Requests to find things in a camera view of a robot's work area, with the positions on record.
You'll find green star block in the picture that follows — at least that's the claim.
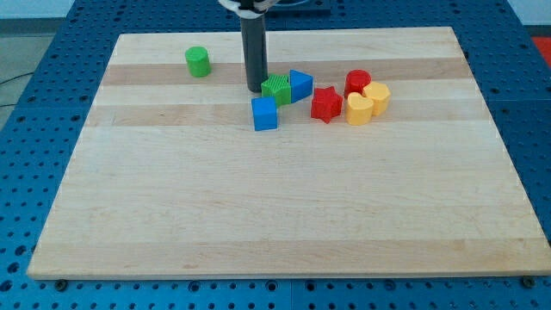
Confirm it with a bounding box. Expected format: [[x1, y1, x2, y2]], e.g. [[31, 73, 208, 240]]
[[261, 74, 291, 108]]

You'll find red star block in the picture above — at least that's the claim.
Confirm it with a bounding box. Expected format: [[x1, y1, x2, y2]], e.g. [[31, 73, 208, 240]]
[[310, 86, 343, 124]]

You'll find wooden board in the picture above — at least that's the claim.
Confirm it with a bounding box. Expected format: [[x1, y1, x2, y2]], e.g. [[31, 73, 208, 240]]
[[28, 27, 550, 280]]

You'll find blue cube block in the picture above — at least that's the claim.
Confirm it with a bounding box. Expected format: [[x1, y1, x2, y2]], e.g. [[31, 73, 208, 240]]
[[251, 96, 278, 131]]

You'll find blue triangle block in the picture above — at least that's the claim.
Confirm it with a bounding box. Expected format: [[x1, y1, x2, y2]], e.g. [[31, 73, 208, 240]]
[[288, 69, 313, 103]]

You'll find yellow heart block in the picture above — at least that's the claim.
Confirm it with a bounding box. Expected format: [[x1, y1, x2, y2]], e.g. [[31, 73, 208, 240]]
[[345, 92, 375, 126]]

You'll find red cylinder block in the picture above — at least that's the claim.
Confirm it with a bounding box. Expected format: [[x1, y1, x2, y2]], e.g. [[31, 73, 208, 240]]
[[344, 69, 371, 98]]

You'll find yellow hexagon block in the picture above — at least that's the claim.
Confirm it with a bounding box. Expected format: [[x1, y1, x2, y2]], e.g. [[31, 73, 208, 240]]
[[362, 81, 391, 116]]

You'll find green cylinder block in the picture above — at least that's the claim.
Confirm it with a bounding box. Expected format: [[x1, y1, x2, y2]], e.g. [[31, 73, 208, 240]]
[[184, 46, 211, 78]]

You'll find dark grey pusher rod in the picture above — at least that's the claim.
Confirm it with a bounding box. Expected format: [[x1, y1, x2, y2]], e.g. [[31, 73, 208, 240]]
[[240, 15, 268, 93]]

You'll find white rod mount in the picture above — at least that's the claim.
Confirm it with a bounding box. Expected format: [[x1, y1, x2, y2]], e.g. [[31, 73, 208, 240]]
[[218, 0, 279, 19]]

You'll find black cable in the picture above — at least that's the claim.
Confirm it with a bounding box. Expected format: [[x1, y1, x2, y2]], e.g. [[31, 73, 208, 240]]
[[0, 71, 34, 109]]

